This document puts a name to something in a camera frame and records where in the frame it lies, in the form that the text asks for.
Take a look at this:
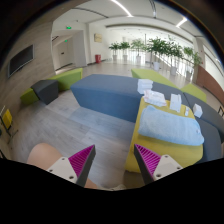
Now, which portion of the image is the yellow-green ottoman table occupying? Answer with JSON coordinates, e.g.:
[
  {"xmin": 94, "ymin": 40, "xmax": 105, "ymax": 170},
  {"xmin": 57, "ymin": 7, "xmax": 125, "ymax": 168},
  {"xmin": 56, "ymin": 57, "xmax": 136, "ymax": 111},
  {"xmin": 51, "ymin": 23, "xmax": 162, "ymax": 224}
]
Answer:
[{"xmin": 125, "ymin": 99, "xmax": 203, "ymax": 173}]

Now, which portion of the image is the crumpled white cloth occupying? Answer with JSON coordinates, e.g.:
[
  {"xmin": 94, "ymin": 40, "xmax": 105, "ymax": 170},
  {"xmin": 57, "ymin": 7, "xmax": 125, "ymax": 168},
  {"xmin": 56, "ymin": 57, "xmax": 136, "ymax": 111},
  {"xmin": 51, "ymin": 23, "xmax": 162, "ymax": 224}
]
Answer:
[{"xmin": 143, "ymin": 90, "xmax": 166, "ymax": 107}]

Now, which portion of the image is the potted plant right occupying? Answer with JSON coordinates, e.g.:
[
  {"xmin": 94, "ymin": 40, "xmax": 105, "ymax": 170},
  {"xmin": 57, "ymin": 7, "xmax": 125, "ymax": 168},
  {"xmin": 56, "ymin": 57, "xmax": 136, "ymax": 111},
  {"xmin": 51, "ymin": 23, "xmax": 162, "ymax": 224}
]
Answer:
[{"xmin": 183, "ymin": 47, "xmax": 202, "ymax": 81}]

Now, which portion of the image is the potted plant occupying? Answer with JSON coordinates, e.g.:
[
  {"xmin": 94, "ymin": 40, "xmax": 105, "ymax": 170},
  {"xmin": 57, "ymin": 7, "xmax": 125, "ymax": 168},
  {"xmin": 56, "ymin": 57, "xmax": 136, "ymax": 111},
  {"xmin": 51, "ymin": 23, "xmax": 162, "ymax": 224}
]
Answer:
[
  {"xmin": 167, "ymin": 40, "xmax": 183, "ymax": 76},
  {"xmin": 183, "ymin": 47, "xmax": 202, "ymax": 81},
  {"xmin": 147, "ymin": 37, "xmax": 167, "ymax": 71},
  {"xmin": 109, "ymin": 42, "xmax": 120, "ymax": 61},
  {"xmin": 120, "ymin": 41, "xmax": 130, "ymax": 61},
  {"xmin": 131, "ymin": 39, "xmax": 146, "ymax": 64}
]

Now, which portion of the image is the light blue towel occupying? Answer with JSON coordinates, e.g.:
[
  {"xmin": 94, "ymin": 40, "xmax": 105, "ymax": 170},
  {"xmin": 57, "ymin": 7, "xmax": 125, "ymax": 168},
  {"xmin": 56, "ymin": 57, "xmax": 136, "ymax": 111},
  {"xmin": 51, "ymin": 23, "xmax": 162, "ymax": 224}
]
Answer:
[{"xmin": 138, "ymin": 106, "xmax": 204, "ymax": 146}]

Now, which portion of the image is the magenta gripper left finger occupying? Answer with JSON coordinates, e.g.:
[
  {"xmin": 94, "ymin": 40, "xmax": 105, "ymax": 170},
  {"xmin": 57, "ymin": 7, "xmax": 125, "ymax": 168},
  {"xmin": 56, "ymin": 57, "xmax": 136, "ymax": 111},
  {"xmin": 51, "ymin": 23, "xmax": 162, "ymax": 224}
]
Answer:
[{"xmin": 47, "ymin": 145, "xmax": 96, "ymax": 187}]

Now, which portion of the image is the wall-mounted black television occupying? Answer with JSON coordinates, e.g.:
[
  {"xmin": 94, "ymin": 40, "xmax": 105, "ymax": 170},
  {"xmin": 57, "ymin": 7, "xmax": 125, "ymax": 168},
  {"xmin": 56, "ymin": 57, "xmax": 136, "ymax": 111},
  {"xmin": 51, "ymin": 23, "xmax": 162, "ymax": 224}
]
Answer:
[{"xmin": 7, "ymin": 45, "xmax": 34, "ymax": 77}]

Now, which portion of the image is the dark grey cube ottoman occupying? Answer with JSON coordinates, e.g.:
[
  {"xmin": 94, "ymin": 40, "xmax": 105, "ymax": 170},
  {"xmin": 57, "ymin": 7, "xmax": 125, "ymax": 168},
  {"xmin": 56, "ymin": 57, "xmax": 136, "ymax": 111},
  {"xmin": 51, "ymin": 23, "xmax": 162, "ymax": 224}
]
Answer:
[{"xmin": 31, "ymin": 80, "xmax": 59, "ymax": 105}]

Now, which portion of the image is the green bench left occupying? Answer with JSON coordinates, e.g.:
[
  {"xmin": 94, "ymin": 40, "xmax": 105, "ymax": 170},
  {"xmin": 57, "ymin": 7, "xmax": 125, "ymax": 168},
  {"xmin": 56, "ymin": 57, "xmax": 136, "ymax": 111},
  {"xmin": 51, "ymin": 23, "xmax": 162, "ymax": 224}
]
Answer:
[{"xmin": 20, "ymin": 68, "xmax": 83, "ymax": 105}]

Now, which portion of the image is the white tissue box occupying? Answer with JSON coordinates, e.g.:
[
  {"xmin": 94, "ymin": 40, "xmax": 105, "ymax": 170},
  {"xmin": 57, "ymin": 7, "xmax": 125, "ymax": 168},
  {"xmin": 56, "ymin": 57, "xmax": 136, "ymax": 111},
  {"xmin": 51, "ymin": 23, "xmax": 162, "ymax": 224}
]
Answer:
[{"xmin": 193, "ymin": 104, "xmax": 203, "ymax": 118}]

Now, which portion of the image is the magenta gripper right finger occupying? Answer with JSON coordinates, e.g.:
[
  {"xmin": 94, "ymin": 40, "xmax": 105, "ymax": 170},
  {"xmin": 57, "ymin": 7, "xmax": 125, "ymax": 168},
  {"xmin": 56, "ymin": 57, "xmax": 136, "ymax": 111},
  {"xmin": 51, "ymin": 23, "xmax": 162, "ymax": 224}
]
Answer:
[{"xmin": 134, "ymin": 144, "xmax": 182, "ymax": 185}]

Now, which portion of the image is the blue bench sofa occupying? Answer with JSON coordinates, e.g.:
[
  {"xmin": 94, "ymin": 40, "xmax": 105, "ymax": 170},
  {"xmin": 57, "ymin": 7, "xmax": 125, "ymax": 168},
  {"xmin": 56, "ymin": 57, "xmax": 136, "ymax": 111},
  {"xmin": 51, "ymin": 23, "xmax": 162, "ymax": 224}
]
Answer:
[{"xmin": 70, "ymin": 74, "xmax": 142, "ymax": 122}]

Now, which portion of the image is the person's bare knee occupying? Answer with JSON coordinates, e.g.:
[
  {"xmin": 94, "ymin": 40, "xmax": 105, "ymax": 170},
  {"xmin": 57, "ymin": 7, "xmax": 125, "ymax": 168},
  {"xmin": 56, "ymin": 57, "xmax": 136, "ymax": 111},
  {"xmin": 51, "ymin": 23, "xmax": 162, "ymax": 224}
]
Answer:
[{"xmin": 27, "ymin": 143, "xmax": 97, "ymax": 189}]

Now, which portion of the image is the red trash bin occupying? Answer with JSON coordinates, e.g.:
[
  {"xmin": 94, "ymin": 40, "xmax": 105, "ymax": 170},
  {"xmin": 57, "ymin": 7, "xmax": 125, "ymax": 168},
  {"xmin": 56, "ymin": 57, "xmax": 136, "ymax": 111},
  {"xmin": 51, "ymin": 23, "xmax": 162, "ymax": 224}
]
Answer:
[{"xmin": 95, "ymin": 54, "xmax": 101, "ymax": 63}]

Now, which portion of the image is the green bench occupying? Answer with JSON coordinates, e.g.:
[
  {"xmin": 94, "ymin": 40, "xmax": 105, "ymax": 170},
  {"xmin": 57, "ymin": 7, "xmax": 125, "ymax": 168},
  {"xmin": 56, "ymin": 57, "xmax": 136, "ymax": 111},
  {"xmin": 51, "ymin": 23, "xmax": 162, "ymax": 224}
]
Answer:
[
  {"xmin": 20, "ymin": 68, "xmax": 83, "ymax": 105},
  {"xmin": 131, "ymin": 68, "xmax": 207, "ymax": 102}
]

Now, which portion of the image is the small white bottle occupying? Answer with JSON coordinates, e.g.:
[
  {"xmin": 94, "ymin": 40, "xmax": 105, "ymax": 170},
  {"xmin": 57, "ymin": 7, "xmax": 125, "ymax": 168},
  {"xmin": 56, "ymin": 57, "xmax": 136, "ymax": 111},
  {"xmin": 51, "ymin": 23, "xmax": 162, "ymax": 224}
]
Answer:
[{"xmin": 184, "ymin": 107, "xmax": 189, "ymax": 117}]

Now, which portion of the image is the framed wall picture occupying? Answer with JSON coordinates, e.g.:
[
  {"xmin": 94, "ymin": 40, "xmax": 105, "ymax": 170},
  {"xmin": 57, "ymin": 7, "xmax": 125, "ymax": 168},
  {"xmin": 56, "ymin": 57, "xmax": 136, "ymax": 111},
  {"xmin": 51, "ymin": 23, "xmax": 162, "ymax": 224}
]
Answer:
[{"xmin": 94, "ymin": 33, "xmax": 102, "ymax": 43}]

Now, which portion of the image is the yellow chair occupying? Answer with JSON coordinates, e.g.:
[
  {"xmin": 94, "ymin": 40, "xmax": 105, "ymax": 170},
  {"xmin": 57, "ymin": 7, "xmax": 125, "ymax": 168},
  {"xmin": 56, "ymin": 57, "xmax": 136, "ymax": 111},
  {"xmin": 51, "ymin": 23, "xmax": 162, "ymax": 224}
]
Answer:
[{"xmin": 0, "ymin": 107, "xmax": 17, "ymax": 138}]

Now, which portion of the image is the potted plant far left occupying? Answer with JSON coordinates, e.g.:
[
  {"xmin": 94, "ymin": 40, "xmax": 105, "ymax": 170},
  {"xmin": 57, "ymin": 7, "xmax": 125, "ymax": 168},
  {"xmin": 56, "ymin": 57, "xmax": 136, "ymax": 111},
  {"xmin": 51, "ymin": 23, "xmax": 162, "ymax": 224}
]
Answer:
[{"xmin": 109, "ymin": 42, "xmax": 120, "ymax": 61}]

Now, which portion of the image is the green bench far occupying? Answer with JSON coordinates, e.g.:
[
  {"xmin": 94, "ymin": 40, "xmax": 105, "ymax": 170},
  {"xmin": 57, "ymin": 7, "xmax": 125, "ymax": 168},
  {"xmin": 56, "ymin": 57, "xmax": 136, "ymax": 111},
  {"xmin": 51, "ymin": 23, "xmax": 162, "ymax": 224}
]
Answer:
[{"xmin": 131, "ymin": 68, "xmax": 207, "ymax": 102}]

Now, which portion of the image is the grey bench sofa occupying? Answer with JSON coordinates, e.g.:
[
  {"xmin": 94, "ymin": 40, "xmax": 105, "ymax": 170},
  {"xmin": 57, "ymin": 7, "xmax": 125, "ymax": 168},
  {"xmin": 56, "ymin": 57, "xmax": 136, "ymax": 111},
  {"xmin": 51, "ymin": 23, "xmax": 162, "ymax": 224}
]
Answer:
[{"xmin": 152, "ymin": 82, "xmax": 224, "ymax": 163}]

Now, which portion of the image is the white folded cloth stack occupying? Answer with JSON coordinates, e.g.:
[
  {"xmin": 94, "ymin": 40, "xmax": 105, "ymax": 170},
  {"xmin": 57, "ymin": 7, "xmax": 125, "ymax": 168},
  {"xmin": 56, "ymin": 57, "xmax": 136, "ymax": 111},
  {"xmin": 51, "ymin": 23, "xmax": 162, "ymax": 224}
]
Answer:
[{"xmin": 137, "ymin": 79, "xmax": 153, "ymax": 94}]

